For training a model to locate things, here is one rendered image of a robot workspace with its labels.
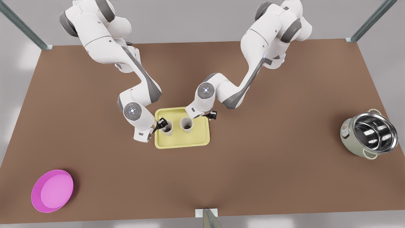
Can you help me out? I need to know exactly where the pink round bowl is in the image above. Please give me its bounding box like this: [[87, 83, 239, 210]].
[[31, 169, 74, 213]]

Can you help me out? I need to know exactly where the white IKEA cup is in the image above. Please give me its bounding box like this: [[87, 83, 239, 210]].
[[159, 120, 174, 137], [179, 117, 194, 134]]

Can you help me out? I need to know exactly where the pale green steel-lined pot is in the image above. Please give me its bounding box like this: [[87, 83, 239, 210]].
[[340, 109, 399, 160]]

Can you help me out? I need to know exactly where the silver frame post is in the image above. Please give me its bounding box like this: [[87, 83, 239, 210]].
[[0, 0, 53, 51], [345, 0, 398, 43], [195, 208, 223, 228]]

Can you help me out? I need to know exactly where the yellow rectangular tray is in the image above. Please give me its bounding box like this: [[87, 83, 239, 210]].
[[154, 107, 210, 149]]

